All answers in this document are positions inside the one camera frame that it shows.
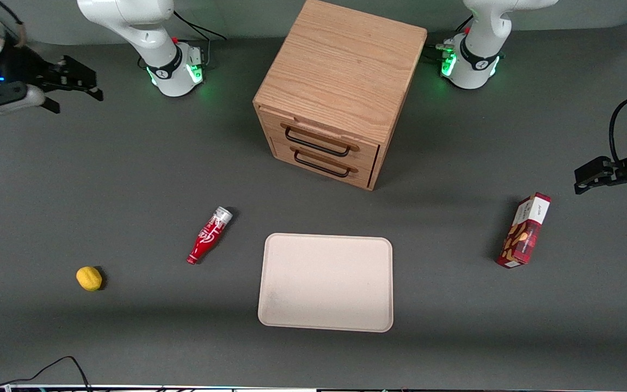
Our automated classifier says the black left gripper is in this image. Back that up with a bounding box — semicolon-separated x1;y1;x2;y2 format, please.
574;130;627;199

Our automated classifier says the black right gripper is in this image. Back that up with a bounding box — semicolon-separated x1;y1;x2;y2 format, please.
0;46;103;115

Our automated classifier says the wooden drawer with black handle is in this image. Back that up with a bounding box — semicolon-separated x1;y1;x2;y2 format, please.
258;106;380;165
272;137;378;190

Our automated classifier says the wooden drawer cabinet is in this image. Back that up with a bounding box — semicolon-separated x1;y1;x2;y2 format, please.
253;0;428;191

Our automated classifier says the red plaid cookie box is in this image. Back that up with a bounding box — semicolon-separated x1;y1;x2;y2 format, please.
496;192;552;269

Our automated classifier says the yellow lemon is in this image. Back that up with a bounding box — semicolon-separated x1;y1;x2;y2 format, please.
76;266;103;292

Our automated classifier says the red cola bottle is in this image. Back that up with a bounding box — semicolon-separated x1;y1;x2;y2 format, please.
186;206;233;265

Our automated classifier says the beige plastic tray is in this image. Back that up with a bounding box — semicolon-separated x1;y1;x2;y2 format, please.
257;233;394;333

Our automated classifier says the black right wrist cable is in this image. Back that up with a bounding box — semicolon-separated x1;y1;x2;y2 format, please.
0;0;27;48

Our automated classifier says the black right base cable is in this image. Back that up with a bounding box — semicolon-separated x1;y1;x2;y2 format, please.
172;10;228;69

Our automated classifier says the black base cable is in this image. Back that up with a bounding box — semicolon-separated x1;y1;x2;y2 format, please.
424;16;475;62
172;10;228;69

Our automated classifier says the black left base cable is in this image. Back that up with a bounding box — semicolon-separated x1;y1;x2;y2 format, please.
424;16;475;62

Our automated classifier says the black looped table cable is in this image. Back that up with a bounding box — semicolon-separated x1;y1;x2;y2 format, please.
0;356;92;392

